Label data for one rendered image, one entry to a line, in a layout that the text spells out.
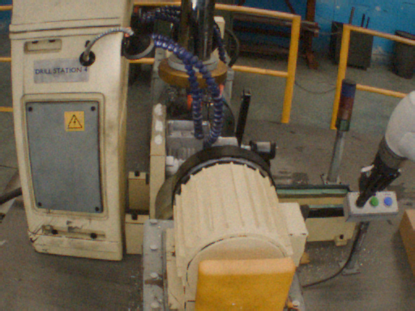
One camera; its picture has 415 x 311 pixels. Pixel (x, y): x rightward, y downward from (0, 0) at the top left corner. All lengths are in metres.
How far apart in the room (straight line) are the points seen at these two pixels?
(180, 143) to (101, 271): 0.43
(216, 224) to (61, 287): 0.76
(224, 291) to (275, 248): 0.11
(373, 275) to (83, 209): 0.90
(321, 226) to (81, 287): 0.77
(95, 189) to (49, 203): 0.15
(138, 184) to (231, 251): 0.94
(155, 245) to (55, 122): 0.44
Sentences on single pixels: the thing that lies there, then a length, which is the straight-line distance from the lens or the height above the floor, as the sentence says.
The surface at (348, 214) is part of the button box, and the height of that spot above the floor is 1.04.
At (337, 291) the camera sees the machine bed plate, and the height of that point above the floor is 0.80.
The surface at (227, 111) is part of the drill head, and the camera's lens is 1.65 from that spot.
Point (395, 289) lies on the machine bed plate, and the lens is 1.53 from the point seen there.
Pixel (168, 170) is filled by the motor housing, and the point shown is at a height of 1.05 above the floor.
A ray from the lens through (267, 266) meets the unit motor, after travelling 0.66.
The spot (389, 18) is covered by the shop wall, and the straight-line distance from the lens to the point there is 6.65.
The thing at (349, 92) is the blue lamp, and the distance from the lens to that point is 1.78.
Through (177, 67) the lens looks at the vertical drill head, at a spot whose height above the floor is 1.34.
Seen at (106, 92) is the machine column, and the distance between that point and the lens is 1.19.
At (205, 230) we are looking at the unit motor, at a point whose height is 1.34.
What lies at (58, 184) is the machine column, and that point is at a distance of 1.33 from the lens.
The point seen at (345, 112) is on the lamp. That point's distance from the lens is 1.81.
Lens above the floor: 1.78
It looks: 29 degrees down
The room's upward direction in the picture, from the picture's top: 5 degrees clockwise
